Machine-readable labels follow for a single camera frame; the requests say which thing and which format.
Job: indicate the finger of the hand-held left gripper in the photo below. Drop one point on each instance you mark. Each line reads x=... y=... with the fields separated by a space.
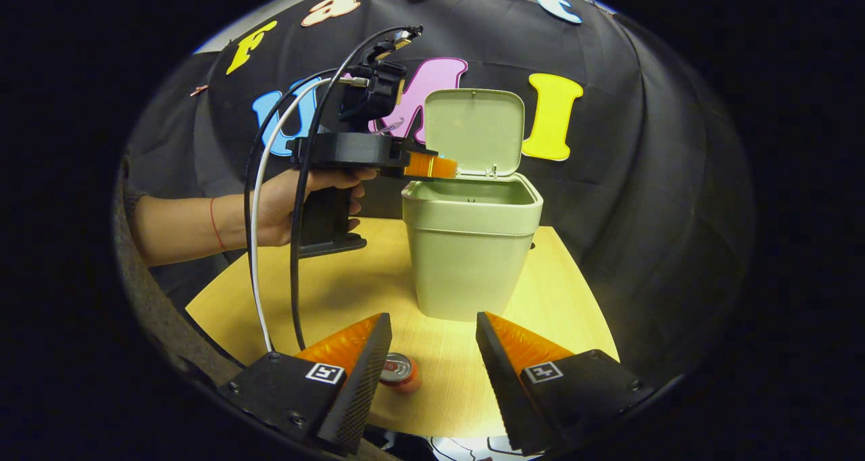
x=426 y=165

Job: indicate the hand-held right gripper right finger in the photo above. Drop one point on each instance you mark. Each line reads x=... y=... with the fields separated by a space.
x=503 y=386

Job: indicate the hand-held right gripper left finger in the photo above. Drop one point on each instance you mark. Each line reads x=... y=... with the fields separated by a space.
x=361 y=393

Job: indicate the red pop can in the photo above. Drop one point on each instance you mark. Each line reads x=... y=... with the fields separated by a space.
x=399 y=374

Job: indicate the pale green desktop garbage bin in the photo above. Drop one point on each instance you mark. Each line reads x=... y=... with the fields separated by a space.
x=466 y=265

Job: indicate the wooden desktop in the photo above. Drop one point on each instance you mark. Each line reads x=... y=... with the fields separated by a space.
x=338 y=292

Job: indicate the red clip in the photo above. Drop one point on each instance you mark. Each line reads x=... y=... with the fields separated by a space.
x=199 y=90

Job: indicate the black backdrop cloth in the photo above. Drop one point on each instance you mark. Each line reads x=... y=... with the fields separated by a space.
x=642 y=109

